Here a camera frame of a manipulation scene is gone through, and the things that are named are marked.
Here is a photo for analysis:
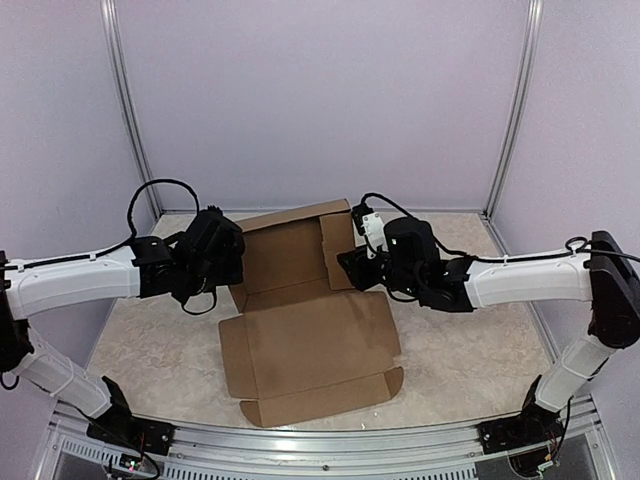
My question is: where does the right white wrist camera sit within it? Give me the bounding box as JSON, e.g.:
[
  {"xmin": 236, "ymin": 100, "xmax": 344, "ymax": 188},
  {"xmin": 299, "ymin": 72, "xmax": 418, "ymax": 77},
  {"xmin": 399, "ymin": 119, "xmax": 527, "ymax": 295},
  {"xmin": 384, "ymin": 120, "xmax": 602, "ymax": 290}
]
[{"xmin": 351, "ymin": 202, "xmax": 388, "ymax": 259}]

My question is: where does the aluminium front frame rail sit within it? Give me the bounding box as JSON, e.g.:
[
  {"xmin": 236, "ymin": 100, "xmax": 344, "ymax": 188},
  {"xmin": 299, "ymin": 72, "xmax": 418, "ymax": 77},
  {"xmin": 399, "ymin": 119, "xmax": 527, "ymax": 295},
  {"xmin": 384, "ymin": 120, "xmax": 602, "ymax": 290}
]
[{"xmin": 27, "ymin": 396, "xmax": 622, "ymax": 479}]

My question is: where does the aluminium corner post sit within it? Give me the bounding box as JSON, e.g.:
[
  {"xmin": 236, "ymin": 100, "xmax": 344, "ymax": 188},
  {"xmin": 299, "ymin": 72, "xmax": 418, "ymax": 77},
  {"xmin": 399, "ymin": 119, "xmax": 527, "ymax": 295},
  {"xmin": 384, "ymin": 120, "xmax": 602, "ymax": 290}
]
[
  {"xmin": 98, "ymin": 0, "xmax": 164, "ymax": 216},
  {"xmin": 483, "ymin": 0, "xmax": 544, "ymax": 223}
]

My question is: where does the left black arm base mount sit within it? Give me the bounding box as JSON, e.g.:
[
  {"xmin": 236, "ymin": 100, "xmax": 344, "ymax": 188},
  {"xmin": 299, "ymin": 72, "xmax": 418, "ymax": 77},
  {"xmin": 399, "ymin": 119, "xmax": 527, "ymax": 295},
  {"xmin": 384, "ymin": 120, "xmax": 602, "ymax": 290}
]
[{"xmin": 86, "ymin": 417, "xmax": 176, "ymax": 456}]

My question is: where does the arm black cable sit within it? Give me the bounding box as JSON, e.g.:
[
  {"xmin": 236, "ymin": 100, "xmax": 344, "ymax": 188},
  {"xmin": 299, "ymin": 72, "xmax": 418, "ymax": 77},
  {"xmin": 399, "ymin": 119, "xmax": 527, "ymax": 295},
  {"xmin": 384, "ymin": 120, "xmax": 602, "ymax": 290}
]
[
  {"xmin": 0, "ymin": 178, "xmax": 221, "ymax": 316},
  {"xmin": 359, "ymin": 192, "xmax": 640, "ymax": 266}
]

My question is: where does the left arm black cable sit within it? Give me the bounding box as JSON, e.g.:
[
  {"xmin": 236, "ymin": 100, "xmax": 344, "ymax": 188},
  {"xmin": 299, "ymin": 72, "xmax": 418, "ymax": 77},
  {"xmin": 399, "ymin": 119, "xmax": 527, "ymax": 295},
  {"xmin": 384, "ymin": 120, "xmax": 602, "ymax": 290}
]
[{"xmin": 0, "ymin": 178, "xmax": 221, "ymax": 316}]

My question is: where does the right aluminium corner post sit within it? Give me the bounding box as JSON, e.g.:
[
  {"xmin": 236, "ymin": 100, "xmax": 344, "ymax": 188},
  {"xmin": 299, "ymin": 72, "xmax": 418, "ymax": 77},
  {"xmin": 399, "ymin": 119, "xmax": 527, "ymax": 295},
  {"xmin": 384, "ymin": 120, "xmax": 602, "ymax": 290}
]
[{"xmin": 483, "ymin": 0, "xmax": 544, "ymax": 223}]

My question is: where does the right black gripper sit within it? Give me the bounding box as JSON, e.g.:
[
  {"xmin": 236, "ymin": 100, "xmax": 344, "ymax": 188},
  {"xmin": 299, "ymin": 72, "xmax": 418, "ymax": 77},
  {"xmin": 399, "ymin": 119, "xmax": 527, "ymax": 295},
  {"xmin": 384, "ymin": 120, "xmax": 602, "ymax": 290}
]
[{"xmin": 336, "ymin": 244, "xmax": 422, "ymax": 299}]

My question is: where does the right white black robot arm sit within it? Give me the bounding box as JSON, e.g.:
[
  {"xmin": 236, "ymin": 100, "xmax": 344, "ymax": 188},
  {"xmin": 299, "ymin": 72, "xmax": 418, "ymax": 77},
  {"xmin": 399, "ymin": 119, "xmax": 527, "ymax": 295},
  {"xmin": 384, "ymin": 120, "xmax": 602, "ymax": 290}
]
[{"xmin": 337, "ymin": 212, "xmax": 639, "ymax": 444}]

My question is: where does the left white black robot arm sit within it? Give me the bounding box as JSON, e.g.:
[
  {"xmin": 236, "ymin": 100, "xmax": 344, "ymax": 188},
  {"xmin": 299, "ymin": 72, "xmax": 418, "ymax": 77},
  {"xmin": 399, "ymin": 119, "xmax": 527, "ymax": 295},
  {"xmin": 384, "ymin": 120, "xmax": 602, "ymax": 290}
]
[{"xmin": 1, "ymin": 207, "xmax": 245, "ymax": 445}]

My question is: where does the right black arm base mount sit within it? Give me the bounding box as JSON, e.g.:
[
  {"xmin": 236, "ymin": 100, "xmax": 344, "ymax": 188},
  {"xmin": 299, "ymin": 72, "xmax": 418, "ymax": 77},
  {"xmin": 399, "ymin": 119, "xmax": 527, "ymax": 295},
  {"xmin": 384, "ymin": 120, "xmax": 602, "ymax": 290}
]
[{"xmin": 477, "ymin": 414, "xmax": 564, "ymax": 455}]

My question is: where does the left aluminium corner post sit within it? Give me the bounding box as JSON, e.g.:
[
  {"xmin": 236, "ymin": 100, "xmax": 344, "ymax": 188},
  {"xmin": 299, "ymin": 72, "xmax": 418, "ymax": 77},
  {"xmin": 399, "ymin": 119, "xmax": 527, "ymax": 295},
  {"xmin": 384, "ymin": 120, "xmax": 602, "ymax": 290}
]
[{"xmin": 98, "ymin": 0, "xmax": 164, "ymax": 216}]

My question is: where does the right aluminium side rail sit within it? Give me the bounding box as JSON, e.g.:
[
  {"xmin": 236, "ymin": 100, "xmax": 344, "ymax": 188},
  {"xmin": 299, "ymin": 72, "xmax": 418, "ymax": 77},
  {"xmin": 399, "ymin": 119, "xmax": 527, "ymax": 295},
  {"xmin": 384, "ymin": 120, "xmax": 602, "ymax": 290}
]
[{"xmin": 479, "ymin": 213, "xmax": 559, "ymax": 362}]

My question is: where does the brown cardboard box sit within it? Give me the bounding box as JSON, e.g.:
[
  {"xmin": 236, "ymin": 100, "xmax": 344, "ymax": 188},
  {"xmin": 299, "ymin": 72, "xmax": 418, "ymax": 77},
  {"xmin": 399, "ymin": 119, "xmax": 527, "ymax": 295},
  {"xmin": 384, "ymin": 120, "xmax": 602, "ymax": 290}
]
[{"xmin": 218, "ymin": 199, "xmax": 404, "ymax": 428}]

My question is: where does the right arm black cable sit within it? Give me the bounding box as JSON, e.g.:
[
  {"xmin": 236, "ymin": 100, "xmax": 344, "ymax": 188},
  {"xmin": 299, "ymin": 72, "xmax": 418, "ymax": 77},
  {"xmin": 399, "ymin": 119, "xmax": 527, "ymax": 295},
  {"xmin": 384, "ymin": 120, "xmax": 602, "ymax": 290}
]
[{"xmin": 359, "ymin": 192, "xmax": 640, "ymax": 266}]

